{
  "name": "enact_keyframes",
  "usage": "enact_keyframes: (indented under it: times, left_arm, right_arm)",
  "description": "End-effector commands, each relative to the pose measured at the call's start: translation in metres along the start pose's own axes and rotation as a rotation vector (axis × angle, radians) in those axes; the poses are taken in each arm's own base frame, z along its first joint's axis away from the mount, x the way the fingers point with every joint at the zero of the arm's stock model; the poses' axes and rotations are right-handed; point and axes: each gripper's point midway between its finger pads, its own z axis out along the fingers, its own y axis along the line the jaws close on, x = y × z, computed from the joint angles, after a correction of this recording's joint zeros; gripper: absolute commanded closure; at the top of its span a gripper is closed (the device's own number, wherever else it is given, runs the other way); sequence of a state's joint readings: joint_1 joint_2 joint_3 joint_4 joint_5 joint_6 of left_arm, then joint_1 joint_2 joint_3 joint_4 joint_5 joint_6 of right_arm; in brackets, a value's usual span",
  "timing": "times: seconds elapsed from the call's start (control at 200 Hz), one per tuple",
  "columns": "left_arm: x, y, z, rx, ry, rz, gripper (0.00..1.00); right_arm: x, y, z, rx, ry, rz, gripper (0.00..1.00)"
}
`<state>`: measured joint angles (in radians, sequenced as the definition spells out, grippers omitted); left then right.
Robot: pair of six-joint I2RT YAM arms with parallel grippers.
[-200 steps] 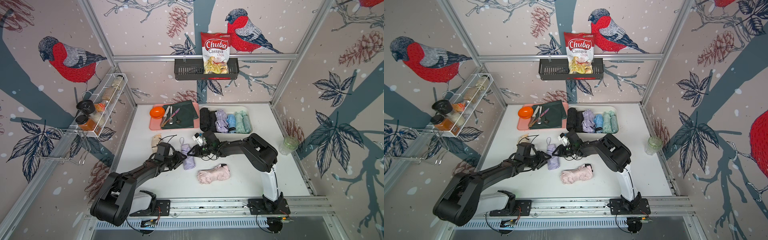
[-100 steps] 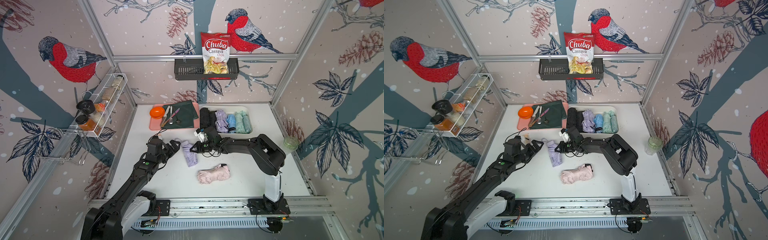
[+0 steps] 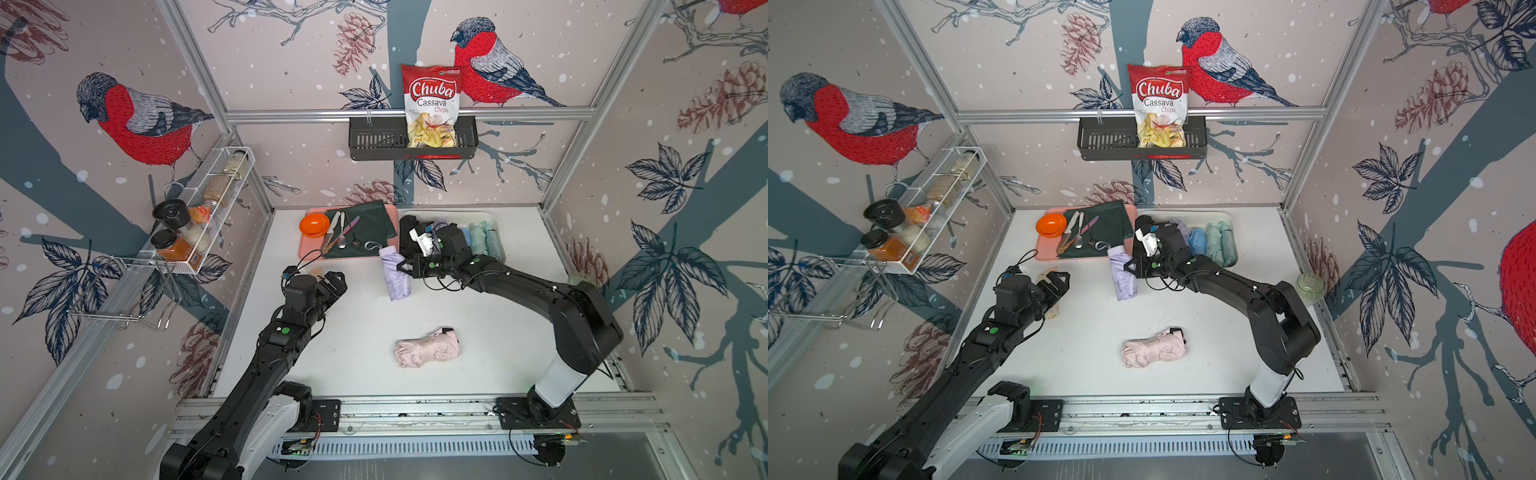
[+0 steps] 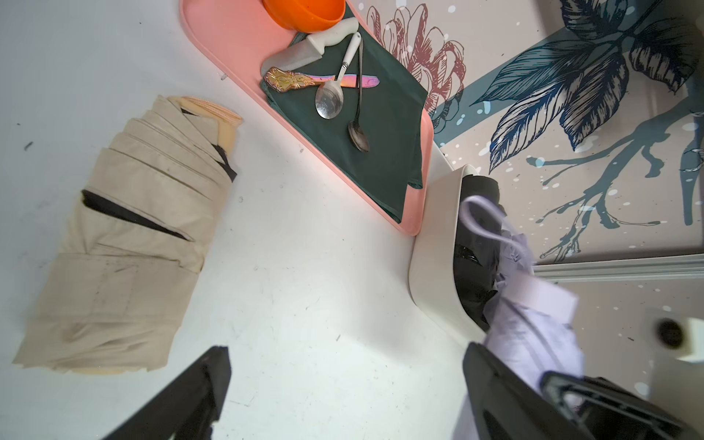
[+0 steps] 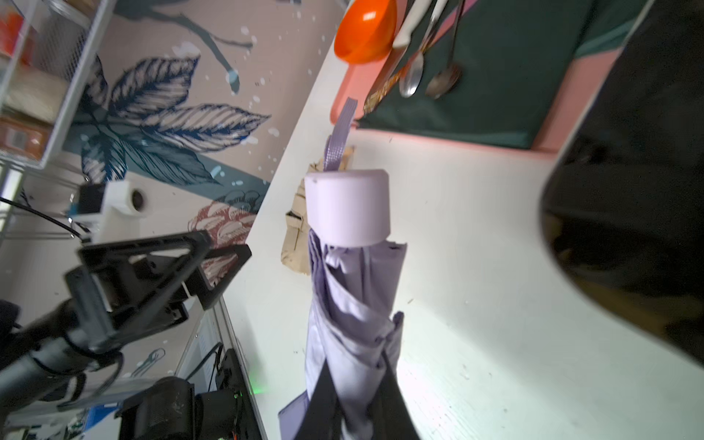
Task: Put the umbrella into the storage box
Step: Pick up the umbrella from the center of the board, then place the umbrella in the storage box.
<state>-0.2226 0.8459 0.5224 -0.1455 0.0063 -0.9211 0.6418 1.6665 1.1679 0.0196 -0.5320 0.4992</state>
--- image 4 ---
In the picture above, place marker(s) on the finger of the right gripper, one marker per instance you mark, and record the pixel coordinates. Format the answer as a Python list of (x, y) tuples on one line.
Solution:
[(599, 409)]

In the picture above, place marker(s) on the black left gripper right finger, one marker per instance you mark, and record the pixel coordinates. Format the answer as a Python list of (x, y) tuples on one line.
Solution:
[(505, 407)]

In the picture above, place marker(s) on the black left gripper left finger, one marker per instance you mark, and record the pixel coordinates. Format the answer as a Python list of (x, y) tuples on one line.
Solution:
[(188, 407)]

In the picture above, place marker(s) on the lavender umbrella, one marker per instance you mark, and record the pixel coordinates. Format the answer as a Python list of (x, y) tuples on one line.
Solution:
[(531, 334), (485, 219)]

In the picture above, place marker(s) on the black sleeved umbrella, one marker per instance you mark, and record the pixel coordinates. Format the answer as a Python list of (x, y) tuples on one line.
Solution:
[(476, 259)]

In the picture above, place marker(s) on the beige striped umbrella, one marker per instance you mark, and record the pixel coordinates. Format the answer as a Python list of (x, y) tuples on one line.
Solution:
[(136, 243)]

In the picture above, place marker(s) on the cream storage box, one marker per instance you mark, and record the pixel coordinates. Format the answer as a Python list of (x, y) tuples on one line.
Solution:
[(431, 276)]

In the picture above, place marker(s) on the dark metal spoon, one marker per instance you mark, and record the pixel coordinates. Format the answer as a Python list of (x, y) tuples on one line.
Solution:
[(355, 130)]

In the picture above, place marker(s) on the dark green cloth napkin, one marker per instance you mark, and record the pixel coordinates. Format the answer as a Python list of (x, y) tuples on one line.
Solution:
[(391, 119)]

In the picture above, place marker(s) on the iridescent ornate butter knife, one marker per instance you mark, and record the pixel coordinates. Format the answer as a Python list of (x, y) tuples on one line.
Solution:
[(285, 81)]

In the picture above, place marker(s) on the pink plastic tray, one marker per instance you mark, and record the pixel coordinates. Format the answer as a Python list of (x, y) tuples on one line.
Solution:
[(237, 37)]

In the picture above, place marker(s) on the white handled silver spoon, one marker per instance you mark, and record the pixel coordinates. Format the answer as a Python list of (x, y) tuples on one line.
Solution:
[(329, 97)]

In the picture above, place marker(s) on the white handled knife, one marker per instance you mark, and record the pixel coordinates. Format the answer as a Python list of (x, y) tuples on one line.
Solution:
[(311, 48)]

